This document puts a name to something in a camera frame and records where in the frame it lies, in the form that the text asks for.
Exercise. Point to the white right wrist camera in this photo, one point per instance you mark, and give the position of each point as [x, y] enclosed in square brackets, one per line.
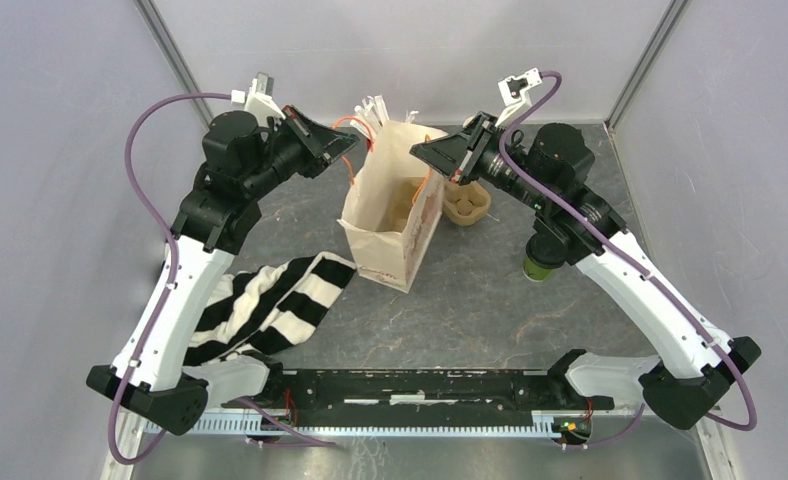
[515, 93]

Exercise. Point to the white wrapped straws bundle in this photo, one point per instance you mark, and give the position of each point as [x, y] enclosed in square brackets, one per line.
[370, 116]

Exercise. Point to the beige paper gift bag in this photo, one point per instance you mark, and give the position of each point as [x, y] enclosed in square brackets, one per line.
[388, 257]

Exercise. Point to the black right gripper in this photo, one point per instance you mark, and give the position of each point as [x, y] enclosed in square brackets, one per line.
[458, 155]

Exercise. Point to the green paper coffee cup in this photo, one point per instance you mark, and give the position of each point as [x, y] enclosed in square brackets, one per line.
[534, 271]

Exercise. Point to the black plastic cup lid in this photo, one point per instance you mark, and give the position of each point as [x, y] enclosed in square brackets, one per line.
[545, 251]

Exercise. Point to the white slotted cable duct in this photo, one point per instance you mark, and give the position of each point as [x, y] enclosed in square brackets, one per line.
[242, 422]

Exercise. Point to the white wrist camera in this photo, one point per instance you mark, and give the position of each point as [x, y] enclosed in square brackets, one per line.
[515, 93]
[257, 100]

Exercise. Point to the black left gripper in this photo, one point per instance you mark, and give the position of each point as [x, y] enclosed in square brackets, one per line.
[321, 143]

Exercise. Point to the brown pulp cup carrier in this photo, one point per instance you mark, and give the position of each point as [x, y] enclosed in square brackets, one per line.
[401, 203]

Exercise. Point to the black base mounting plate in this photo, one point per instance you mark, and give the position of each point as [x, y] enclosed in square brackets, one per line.
[422, 397]

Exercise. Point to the black white striped cloth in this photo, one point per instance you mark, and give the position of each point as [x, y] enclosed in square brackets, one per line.
[268, 310]

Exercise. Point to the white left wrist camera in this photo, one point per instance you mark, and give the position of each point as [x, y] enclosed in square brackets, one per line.
[257, 100]

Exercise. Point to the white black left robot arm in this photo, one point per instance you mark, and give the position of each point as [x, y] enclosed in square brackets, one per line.
[245, 159]

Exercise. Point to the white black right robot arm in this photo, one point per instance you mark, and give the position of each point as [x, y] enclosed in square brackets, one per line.
[694, 363]

